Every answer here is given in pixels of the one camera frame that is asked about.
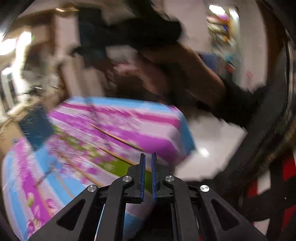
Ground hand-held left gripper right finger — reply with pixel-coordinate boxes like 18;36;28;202
151;152;267;241

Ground person's right forearm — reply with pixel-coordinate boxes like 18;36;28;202
199;56;263;127

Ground blue perforated utensil holder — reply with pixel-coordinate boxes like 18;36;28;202
18;105;55;150

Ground person's right hand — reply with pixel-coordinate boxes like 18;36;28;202
141;44;205;99

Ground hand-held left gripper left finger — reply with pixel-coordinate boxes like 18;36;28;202
29;153;146;241

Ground purple floral tablecloth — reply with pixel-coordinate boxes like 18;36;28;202
1;96;196;241

